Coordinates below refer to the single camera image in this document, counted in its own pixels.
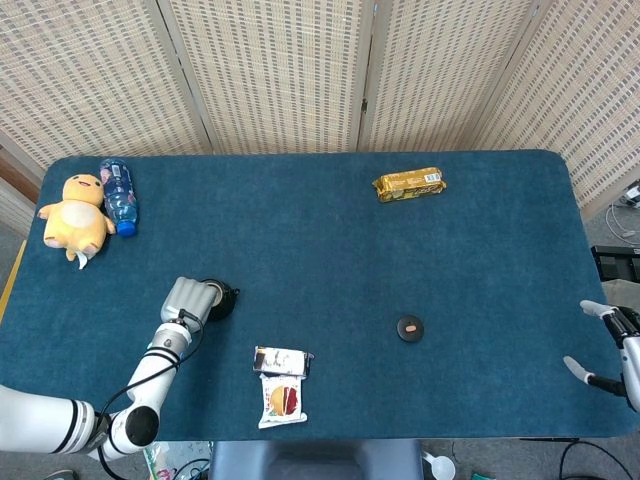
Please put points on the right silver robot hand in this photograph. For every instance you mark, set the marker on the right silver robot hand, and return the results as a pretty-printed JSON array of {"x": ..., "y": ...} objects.
[{"x": 631, "y": 350}]

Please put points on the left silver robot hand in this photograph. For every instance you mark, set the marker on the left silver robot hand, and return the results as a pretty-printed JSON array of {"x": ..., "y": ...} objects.
[{"x": 190, "y": 297}]

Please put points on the black teapot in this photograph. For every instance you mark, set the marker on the black teapot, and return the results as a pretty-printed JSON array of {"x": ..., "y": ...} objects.
[{"x": 227, "y": 300}]

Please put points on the black teapot lid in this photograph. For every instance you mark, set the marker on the black teapot lid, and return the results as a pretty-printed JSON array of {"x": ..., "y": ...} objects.
[{"x": 407, "y": 334}]

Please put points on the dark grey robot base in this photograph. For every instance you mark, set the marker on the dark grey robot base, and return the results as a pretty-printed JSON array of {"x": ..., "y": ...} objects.
[{"x": 315, "y": 462}]

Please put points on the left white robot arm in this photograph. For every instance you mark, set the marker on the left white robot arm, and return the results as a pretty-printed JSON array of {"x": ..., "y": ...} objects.
[{"x": 150, "y": 365}]

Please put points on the black equipment box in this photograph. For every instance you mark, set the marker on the black equipment box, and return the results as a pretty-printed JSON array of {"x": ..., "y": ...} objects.
[{"x": 615, "y": 260}]

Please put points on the blue water bottle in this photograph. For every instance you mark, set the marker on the blue water bottle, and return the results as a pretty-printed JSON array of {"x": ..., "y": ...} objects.
[{"x": 119, "y": 200}]

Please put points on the rose cake snack packet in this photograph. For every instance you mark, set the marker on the rose cake snack packet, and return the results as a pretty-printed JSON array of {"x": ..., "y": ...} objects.
[{"x": 282, "y": 400}]

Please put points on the yellow plush toy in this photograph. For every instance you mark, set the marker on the yellow plush toy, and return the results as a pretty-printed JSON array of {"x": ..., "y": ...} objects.
[{"x": 75, "y": 215}]

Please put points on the blue table cloth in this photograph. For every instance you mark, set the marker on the blue table cloth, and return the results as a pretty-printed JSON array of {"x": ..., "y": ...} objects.
[{"x": 325, "y": 225}]

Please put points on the white power adapter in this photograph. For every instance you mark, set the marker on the white power adapter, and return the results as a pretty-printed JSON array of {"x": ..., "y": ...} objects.
[{"x": 632, "y": 192}]

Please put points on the colourful plastic bag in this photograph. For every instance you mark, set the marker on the colourful plastic bag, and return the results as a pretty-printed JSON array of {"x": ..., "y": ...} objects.
[{"x": 162, "y": 462}]

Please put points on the white plastic scoop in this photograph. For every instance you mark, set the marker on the white plastic scoop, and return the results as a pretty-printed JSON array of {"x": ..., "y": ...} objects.
[{"x": 442, "y": 467}]

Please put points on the woven bamboo folding screen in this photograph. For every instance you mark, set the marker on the woven bamboo folding screen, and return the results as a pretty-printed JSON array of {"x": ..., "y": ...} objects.
[{"x": 275, "y": 75}]

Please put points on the gold snack package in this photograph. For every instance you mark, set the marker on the gold snack package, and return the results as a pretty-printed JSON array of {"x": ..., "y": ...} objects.
[{"x": 410, "y": 185}]

